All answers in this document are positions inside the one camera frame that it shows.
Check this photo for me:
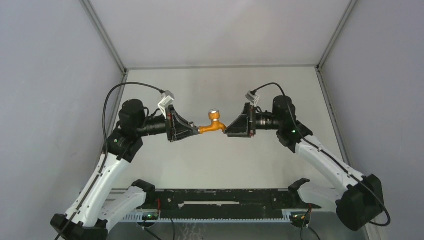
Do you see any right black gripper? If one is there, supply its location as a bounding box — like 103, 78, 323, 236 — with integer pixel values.
224, 102, 283, 138

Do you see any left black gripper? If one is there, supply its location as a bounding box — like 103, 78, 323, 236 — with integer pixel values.
135, 104, 199, 143

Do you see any silver metal faucet fitting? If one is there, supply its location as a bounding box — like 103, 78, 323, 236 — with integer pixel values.
188, 121, 200, 136

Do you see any orange faucet body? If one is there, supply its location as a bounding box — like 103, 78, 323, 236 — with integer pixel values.
198, 109, 227, 134

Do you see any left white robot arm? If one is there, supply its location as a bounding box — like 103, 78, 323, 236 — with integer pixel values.
50, 99, 200, 240

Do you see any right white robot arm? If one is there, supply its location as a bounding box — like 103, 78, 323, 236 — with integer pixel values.
224, 95, 385, 232

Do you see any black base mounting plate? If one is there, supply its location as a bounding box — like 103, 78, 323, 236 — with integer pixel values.
124, 188, 322, 220

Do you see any left green circuit board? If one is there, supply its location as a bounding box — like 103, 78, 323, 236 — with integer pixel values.
142, 213, 160, 222

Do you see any green circuit board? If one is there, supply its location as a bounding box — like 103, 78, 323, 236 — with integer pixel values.
290, 214, 311, 223
142, 213, 160, 222

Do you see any right green circuit board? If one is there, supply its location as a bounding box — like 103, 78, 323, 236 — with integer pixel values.
290, 214, 311, 223

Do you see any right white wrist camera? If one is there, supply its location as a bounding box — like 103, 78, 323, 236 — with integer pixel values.
245, 90, 260, 107

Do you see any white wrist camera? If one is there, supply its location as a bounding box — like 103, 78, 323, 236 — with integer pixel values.
245, 90, 260, 107
157, 90, 175, 117

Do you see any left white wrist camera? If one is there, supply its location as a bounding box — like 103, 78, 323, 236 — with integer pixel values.
157, 90, 175, 117

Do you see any right black camera cable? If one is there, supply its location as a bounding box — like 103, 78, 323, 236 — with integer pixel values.
251, 82, 299, 133

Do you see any black camera cable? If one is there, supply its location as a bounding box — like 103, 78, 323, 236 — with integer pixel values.
251, 82, 299, 133
101, 82, 166, 160

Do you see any left black camera cable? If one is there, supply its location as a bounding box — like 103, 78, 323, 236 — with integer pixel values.
101, 82, 166, 160

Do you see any white slotted cable duct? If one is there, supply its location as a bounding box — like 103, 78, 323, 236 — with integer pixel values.
119, 211, 291, 224

